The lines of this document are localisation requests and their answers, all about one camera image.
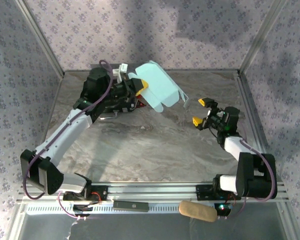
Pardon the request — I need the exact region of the light blue paper box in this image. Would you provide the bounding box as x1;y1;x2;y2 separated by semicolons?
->
127;60;191;114

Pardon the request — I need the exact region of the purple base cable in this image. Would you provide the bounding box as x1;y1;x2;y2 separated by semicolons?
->
223;198;246;221
57;196;96;221

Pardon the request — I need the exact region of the aluminium side rail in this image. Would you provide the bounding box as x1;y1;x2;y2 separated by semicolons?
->
236;69;288;186

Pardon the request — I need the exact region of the white slotted cable duct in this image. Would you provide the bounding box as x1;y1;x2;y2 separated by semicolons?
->
24;201;220;216

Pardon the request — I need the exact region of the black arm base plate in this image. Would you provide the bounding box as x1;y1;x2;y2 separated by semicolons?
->
88;184;109;202
195;184;216;201

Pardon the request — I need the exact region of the aluminium frame rail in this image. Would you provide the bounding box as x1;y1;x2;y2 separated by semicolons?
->
17;181;290;204

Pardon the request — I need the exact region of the aluminium corner post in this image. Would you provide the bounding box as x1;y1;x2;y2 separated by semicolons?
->
14;0;66;78
237;0;290;76

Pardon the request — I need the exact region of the tan foam roll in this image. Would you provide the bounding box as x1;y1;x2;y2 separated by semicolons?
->
178;200;219;223

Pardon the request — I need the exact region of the black board with green light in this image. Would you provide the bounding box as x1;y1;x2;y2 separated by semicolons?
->
214;202;233;217

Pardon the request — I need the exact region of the black case with metal latches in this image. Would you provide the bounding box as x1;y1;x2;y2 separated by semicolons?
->
99;94;138;121

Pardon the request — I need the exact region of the black cable connector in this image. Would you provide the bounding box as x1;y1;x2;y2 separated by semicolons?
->
73;203;94;214

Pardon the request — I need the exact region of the black rectangular device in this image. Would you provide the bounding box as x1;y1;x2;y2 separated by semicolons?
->
113;199;150;213

